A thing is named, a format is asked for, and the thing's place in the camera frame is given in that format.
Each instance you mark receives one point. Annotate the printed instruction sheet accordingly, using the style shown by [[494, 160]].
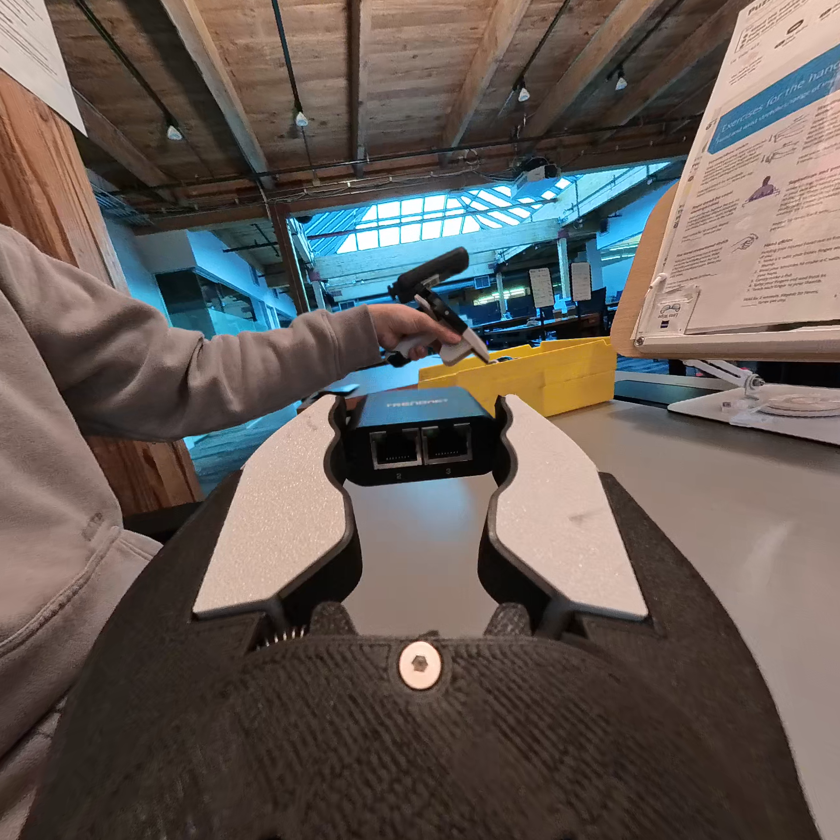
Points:
[[768, 197]]

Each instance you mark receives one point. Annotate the person's left hand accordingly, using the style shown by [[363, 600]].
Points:
[[400, 325]]

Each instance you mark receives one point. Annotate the yellow plastic bin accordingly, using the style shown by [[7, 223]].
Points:
[[538, 380]]

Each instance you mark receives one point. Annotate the white stand base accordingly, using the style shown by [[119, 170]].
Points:
[[774, 410]]

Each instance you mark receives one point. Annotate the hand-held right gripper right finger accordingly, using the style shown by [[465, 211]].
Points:
[[564, 518]]

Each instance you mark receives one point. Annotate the wooden document stand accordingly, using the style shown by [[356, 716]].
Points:
[[640, 282]]

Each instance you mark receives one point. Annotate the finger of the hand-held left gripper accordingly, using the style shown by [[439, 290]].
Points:
[[467, 354]]

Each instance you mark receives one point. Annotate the white standing board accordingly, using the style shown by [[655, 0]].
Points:
[[540, 287], [581, 281]]

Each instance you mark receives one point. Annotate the wooden pillar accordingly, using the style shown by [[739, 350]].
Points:
[[39, 177]]

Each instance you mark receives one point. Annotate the grey hooded sweatshirt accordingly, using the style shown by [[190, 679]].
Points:
[[46, 590]]

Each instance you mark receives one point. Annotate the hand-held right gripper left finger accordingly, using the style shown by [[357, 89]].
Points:
[[282, 512]]

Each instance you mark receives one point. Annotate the person's left forearm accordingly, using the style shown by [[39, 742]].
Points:
[[197, 367]]

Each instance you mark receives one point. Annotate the white ceiling projector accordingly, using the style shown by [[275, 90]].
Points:
[[535, 174]]

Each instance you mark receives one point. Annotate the black network switch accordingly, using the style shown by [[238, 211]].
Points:
[[420, 410]]

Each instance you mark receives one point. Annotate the white wall paper sheet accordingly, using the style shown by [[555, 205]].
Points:
[[33, 52]]

